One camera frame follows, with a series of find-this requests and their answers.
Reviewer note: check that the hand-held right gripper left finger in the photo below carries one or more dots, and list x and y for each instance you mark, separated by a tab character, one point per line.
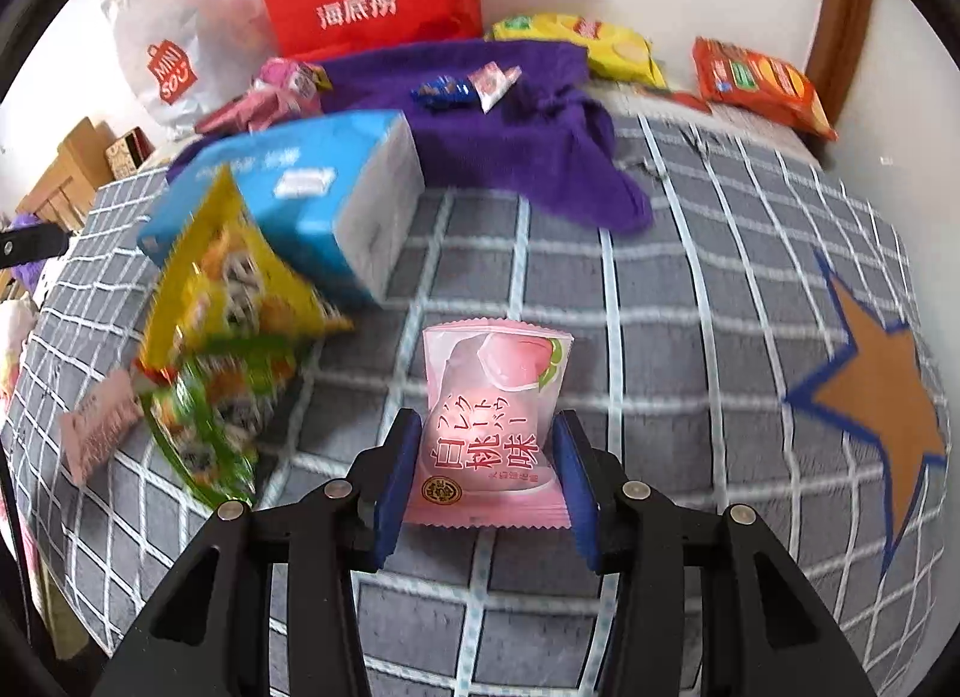
390	494

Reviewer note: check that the pink peach candy packet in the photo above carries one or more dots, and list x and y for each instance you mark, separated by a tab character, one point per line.
487	397
495	85

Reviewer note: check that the large pink snack packet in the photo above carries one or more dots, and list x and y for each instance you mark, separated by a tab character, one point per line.
289	78

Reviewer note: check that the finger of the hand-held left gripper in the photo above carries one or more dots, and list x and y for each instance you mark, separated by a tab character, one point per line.
30	247

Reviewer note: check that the patterned cardboard box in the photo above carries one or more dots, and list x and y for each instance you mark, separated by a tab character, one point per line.
124	153

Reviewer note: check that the blue tissue box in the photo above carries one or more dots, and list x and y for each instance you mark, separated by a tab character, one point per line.
300	194

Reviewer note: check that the pale pink wafer packet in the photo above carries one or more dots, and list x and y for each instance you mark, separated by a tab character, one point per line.
101	427

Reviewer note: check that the yellow chips bag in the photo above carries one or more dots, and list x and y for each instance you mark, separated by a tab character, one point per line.
585	44

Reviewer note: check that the brown wooden door frame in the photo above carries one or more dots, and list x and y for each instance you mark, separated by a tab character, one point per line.
847	14

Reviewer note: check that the newspaper sheet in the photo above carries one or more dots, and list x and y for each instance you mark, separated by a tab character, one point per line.
739	127

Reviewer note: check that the green snack packet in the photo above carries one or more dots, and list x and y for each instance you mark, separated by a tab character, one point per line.
210	412

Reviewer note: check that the wooden headboard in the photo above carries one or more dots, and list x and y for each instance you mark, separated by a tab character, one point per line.
64	175

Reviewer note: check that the yellow triangular snack packet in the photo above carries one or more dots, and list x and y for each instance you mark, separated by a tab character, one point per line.
225	292

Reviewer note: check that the pink-orange snack packet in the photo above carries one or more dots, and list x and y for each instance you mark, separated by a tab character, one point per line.
240	113

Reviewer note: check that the white plastic shopping bag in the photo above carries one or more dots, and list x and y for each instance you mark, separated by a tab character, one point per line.
172	29

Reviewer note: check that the purple towel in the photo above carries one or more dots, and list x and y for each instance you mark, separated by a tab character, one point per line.
525	127

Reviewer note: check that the small blue candy packet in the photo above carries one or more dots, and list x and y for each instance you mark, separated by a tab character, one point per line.
442	91

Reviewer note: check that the orange chips bag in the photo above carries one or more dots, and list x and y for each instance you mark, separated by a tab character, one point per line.
757	82

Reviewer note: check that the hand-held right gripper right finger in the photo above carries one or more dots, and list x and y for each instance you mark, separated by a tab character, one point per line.
581	494

